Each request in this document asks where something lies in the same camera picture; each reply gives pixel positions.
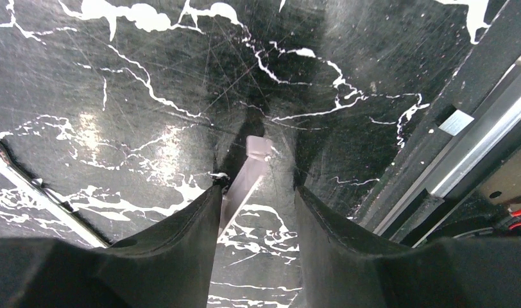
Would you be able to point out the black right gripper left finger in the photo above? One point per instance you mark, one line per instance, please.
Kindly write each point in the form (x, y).
(166, 265)

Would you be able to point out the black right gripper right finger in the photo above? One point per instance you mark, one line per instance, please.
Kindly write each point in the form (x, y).
(345, 265)

